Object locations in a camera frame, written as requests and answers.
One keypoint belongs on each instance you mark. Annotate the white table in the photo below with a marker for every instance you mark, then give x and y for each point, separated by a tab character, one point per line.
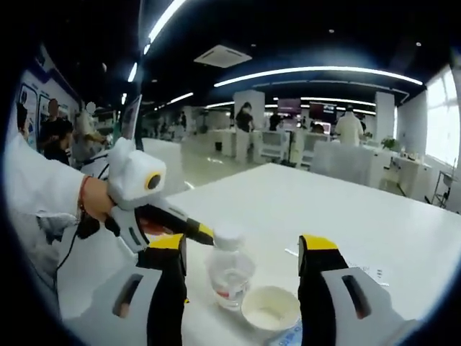
324	216

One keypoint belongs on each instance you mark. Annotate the potted green plant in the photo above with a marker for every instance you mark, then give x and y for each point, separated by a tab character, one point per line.
390	143

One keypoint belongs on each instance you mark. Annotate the wall screen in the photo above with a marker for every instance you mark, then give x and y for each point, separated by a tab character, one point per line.
289	107

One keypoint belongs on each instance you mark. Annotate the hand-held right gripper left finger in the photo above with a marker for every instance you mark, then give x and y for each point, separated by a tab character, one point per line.
165	288

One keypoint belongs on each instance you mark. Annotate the straight ceiling light strip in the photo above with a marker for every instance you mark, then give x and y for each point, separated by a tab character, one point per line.
165	19

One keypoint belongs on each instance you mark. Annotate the clear plastic bottle red label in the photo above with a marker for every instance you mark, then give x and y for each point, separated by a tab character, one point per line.
230	274

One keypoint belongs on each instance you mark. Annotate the long curved ceiling light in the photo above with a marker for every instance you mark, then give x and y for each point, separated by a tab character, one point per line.
317	70

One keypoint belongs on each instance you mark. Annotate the white counter desk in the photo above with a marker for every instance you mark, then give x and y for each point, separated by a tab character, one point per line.
403	173

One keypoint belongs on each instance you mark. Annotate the ceiling air vent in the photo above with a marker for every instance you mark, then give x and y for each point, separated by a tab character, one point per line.
223	57

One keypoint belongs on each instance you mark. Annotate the black frame side table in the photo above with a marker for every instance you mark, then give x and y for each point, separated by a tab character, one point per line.
443	189

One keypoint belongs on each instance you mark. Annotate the white paper cup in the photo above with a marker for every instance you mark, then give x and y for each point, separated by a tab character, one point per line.
268	310

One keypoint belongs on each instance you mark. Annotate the person's left hand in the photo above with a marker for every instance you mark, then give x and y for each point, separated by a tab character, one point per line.
96	198

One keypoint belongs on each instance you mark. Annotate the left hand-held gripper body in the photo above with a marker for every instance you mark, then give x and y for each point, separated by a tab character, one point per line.
133	173

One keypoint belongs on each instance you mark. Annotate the large blue wipes packet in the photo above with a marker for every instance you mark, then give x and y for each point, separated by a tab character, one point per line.
288	336

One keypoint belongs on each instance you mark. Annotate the person's white coat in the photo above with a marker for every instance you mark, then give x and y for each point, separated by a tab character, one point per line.
32	259

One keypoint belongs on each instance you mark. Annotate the narrow window with blinds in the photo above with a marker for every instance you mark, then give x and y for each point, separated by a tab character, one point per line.
444	119

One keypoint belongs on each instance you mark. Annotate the standing display sign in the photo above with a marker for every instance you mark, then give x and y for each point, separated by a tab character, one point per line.
131	115

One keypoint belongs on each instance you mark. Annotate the light grey chair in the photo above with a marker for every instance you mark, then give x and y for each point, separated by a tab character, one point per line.
342	166

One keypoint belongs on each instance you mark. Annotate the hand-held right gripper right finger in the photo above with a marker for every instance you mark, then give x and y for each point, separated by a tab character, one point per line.
320	284

